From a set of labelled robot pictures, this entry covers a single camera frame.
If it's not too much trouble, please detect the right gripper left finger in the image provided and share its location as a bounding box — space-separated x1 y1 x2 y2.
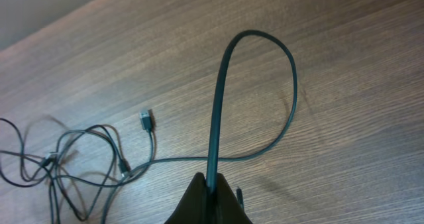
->
165 172 207 224

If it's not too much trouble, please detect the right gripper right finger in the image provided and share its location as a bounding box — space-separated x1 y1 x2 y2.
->
215 174 252 224

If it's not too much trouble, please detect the thick black usb cable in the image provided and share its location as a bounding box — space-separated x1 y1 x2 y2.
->
99 29 298 224

